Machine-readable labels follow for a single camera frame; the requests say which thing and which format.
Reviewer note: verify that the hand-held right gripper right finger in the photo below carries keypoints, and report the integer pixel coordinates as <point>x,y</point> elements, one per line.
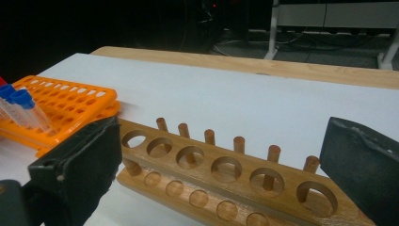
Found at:
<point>367,169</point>

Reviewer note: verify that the grey metal stand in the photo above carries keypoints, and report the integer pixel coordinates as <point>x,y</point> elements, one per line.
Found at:
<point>332,15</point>

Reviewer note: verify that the orange plastic tube rack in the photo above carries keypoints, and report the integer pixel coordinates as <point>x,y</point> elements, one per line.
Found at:
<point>72,103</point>

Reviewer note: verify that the clear tube with blue cap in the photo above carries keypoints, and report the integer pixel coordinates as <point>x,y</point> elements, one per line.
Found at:
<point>7,91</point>
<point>23,100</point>

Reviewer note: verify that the wooden tube rack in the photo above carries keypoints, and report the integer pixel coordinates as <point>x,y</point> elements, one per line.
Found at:
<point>244,188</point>

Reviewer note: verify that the white table mat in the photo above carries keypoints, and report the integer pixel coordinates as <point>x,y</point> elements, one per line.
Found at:
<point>235,103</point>

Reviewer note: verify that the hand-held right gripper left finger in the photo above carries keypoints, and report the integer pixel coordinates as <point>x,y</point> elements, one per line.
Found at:
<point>81,175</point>

